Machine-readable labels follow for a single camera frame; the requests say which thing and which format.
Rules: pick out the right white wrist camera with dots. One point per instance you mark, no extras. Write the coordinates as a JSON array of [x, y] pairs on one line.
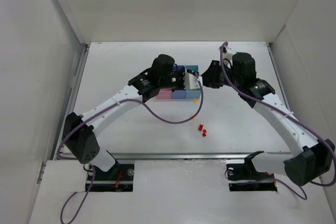
[[227, 54]]

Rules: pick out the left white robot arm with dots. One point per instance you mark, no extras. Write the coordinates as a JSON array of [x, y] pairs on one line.
[[81, 132]]

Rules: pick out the left aluminium rail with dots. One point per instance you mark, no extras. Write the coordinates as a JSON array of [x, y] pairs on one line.
[[76, 71]]

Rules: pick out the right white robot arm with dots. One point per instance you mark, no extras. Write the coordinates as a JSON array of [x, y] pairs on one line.
[[310, 155]]

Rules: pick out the aluminium rail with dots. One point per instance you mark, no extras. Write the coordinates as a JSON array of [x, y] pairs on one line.
[[282, 91], [76, 71], [186, 156]]

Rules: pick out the right aluminium rail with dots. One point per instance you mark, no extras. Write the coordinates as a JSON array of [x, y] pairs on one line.
[[282, 91]]

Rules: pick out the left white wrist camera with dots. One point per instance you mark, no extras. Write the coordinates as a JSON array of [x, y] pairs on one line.
[[192, 80]]

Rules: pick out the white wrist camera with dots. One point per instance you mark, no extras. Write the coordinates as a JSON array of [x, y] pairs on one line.
[[192, 80], [227, 54]]

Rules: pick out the dark blue container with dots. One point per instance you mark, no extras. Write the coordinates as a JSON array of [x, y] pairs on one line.
[[178, 91]]

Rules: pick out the light blue container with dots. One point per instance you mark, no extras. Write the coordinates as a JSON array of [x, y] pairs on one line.
[[192, 94]]

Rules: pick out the front aluminium rail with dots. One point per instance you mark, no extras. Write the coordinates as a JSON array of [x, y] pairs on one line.
[[186, 156]]

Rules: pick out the pink container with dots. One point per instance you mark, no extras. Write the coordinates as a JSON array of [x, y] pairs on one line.
[[164, 94]]

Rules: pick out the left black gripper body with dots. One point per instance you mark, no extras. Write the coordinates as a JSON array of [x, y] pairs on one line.
[[179, 80]]

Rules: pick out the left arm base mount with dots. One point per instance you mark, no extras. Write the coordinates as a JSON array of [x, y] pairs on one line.
[[117, 182]]

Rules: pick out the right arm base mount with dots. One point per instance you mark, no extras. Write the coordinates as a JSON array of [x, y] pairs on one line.
[[244, 177]]

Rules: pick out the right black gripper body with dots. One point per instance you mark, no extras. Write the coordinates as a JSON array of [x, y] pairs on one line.
[[210, 76]]

